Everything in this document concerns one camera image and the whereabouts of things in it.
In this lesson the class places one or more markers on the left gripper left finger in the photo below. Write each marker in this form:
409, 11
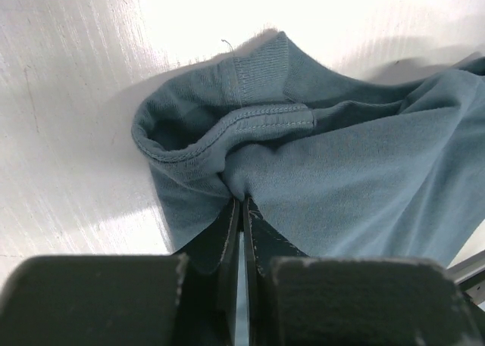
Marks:
187, 298

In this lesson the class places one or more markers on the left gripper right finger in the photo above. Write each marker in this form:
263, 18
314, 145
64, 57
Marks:
294, 299

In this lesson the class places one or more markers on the blue-grey t shirt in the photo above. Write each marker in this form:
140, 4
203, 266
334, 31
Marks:
341, 168

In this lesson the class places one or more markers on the front aluminium rail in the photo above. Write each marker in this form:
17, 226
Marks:
469, 277

